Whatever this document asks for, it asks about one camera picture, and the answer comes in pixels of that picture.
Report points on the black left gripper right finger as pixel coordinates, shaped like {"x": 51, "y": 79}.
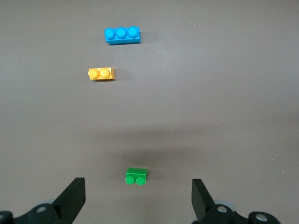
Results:
{"x": 203, "y": 203}

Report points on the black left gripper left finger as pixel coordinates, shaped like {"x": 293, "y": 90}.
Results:
{"x": 70, "y": 200}

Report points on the green two-stud block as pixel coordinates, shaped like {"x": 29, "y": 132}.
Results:
{"x": 136, "y": 173}

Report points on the yellow two-stud block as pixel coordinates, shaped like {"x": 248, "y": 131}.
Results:
{"x": 105, "y": 75}

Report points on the blue three-stud block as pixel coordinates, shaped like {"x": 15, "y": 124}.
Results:
{"x": 121, "y": 39}

